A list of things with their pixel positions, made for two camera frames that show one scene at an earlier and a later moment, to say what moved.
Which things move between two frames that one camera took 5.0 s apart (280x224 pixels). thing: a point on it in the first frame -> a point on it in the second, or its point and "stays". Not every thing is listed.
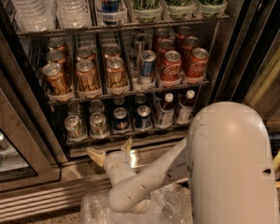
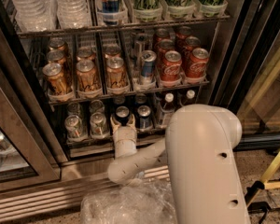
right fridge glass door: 252,62 stays
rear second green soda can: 96,106 stays
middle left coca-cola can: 164,46 stays
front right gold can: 117,77 stays
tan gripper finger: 97,155 -> 115,124
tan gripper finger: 128,147 -> 133,121
